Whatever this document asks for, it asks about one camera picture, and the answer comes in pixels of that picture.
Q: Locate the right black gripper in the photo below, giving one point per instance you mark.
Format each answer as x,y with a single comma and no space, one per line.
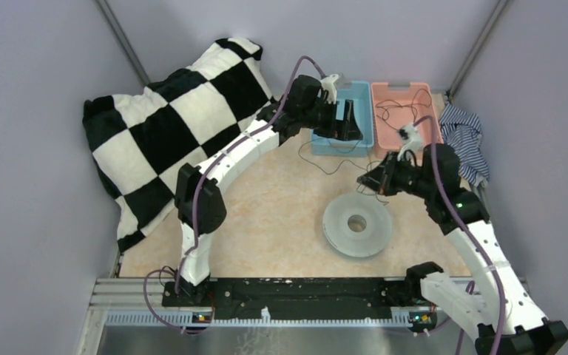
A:
381,179

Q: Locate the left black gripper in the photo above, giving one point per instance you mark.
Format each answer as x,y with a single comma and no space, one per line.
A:
340,129

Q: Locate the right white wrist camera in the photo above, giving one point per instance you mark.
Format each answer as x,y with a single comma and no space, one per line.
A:
412,142

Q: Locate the blue plastic bin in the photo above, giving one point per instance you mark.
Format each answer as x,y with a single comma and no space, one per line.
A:
360,93

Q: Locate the corner metal post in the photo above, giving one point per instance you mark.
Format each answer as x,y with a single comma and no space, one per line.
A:
497,13
123,41

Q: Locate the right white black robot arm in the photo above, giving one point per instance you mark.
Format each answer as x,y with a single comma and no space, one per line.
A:
480,245

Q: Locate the black white checkered pillow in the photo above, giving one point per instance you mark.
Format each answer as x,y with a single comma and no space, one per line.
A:
139,142

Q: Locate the right corner metal post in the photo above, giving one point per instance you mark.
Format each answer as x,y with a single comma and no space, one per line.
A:
497,13

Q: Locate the translucent white cable spool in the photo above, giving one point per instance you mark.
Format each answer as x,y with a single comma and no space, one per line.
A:
357,226

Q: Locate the blue white striped cloth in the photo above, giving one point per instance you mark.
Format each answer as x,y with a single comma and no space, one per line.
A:
462,131

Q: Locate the aluminium frame rail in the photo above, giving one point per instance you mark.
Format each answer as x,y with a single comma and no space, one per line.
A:
126,316

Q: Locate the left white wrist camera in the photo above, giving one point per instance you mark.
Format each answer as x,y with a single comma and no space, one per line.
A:
331,84

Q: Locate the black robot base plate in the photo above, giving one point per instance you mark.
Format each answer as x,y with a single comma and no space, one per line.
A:
303,299

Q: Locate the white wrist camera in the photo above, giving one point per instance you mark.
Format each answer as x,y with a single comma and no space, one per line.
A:
412,142
331,84

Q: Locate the left corner metal post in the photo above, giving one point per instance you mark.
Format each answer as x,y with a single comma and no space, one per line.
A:
123,41

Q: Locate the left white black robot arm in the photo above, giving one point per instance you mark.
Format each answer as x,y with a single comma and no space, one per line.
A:
308,103

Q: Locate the pink plastic bin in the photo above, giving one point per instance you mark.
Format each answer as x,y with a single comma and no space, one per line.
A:
396,105

